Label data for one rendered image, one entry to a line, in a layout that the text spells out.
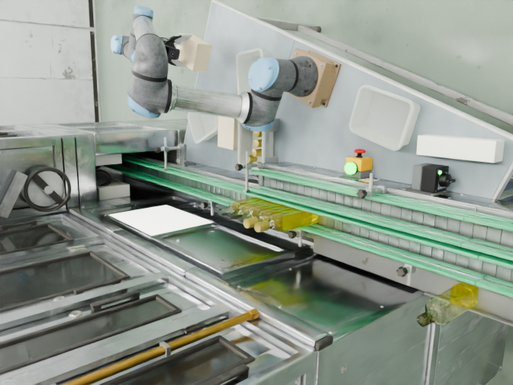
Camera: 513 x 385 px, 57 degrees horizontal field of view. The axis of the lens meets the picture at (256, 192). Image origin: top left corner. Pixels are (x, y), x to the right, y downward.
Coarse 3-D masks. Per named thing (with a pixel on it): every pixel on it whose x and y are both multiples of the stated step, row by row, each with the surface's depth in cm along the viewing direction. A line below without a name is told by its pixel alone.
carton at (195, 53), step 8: (184, 40) 209; (192, 40) 205; (200, 40) 208; (184, 48) 210; (192, 48) 205; (200, 48) 204; (208, 48) 207; (184, 56) 211; (192, 56) 206; (200, 56) 206; (208, 56) 209; (184, 64) 212; (192, 64) 207; (200, 64) 208
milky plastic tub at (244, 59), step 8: (256, 48) 197; (240, 56) 207; (248, 56) 208; (256, 56) 207; (264, 56) 197; (240, 64) 208; (248, 64) 211; (240, 72) 209; (248, 72) 211; (240, 80) 209; (248, 80) 211; (240, 88) 209; (248, 88) 212
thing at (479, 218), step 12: (288, 180) 173; (300, 180) 170; (312, 180) 171; (348, 192) 153; (396, 204) 140; (408, 204) 138; (420, 204) 140; (432, 204) 139; (456, 216) 127; (468, 216) 126; (480, 216) 127; (492, 216) 126; (504, 228) 118
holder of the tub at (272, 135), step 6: (276, 120) 202; (276, 126) 203; (270, 132) 201; (276, 132) 203; (270, 138) 202; (276, 138) 204; (270, 144) 202; (276, 144) 205; (270, 150) 203; (276, 150) 205; (270, 156) 204; (276, 156) 206; (276, 162) 206
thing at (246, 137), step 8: (240, 128) 210; (240, 136) 211; (248, 136) 213; (264, 136) 199; (240, 144) 212; (248, 144) 214; (264, 144) 199; (240, 152) 212; (264, 152) 200; (240, 160) 213; (264, 160) 201; (256, 168) 204
